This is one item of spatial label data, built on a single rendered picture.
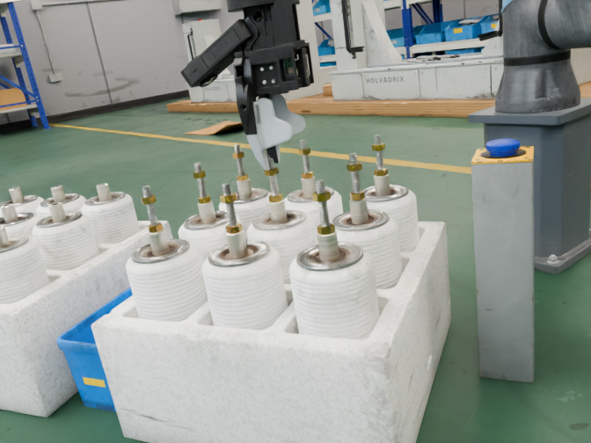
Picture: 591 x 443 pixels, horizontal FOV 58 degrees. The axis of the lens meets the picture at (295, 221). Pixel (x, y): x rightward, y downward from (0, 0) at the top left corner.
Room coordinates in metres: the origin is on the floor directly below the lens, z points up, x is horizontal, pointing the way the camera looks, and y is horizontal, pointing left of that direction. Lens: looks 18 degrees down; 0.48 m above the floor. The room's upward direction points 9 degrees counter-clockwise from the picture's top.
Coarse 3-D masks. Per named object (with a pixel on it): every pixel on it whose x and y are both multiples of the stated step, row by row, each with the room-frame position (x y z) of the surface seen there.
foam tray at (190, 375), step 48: (432, 240) 0.73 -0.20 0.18; (288, 288) 0.64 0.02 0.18; (432, 288) 0.68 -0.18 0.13; (96, 336) 0.62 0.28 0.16; (144, 336) 0.59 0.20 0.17; (192, 336) 0.56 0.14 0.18; (240, 336) 0.54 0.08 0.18; (288, 336) 0.52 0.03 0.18; (384, 336) 0.49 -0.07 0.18; (432, 336) 0.66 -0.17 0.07; (144, 384) 0.60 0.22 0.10; (192, 384) 0.56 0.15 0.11; (240, 384) 0.53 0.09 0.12; (288, 384) 0.51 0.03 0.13; (336, 384) 0.48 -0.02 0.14; (384, 384) 0.46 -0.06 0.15; (432, 384) 0.64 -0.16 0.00; (144, 432) 0.61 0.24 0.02; (192, 432) 0.57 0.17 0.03; (240, 432) 0.54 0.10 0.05; (288, 432) 0.51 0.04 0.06; (336, 432) 0.48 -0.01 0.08; (384, 432) 0.46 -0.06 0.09
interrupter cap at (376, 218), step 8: (336, 216) 0.69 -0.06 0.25; (344, 216) 0.68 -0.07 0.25; (368, 216) 0.68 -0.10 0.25; (376, 216) 0.67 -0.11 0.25; (384, 216) 0.66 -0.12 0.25; (336, 224) 0.66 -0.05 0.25; (344, 224) 0.65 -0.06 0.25; (352, 224) 0.66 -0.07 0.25; (360, 224) 0.65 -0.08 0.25; (368, 224) 0.64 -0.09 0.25; (376, 224) 0.63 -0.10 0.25
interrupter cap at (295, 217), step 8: (264, 216) 0.74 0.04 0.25; (288, 216) 0.73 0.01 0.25; (296, 216) 0.72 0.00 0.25; (304, 216) 0.71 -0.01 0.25; (256, 224) 0.71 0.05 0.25; (264, 224) 0.70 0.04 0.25; (272, 224) 0.71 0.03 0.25; (280, 224) 0.69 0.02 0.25; (288, 224) 0.68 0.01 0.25; (296, 224) 0.69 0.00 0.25
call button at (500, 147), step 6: (486, 144) 0.66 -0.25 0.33; (492, 144) 0.65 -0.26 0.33; (498, 144) 0.64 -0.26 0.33; (504, 144) 0.64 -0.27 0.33; (510, 144) 0.64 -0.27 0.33; (516, 144) 0.64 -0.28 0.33; (492, 150) 0.65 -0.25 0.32; (498, 150) 0.64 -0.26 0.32; (504, 150) 0.64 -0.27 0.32; (510, 150) 0.64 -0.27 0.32; (516, 150) 0.65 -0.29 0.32
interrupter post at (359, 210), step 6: (354, 204) 0.66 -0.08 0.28; (360, 204) 0.65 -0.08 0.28; (366, 204) 0.66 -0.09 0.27; (354, 210) 0.66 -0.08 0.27; (360, 210) 0.65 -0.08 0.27; (366, 210) 0.66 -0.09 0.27; (354, 216) 0.66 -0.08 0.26; (360, 216) 0.65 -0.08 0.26; (366, 216) 0.66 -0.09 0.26; (354, 222) 0.66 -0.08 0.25; (360, 222) 0.65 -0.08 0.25
